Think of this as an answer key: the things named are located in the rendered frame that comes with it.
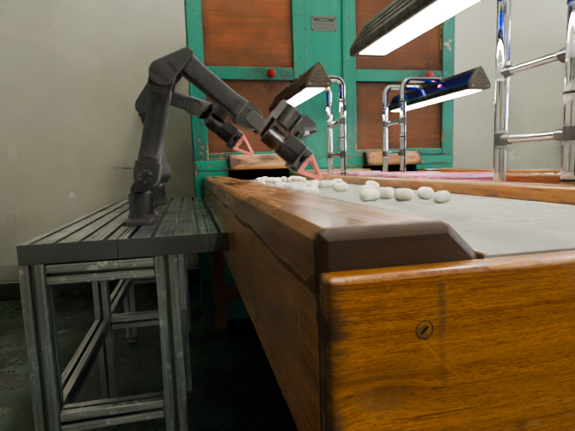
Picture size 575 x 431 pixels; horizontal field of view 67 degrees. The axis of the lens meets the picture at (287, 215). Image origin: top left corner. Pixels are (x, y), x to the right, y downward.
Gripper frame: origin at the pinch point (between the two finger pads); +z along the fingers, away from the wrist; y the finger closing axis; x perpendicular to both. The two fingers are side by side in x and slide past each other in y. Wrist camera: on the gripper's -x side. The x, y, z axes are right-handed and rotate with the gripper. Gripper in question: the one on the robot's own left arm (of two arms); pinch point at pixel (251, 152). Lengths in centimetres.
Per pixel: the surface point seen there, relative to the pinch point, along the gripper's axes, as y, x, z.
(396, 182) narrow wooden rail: -65, -9, 26
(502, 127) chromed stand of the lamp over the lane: -93, -22, 24
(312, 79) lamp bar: -33.3, -25.2, -2.0
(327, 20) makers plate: 46, -79, -6
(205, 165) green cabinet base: 44.5, 12.8, -8.9
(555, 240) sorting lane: -134, 6, 11
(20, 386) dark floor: 13, 123, -13
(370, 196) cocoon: -94, 4, 11
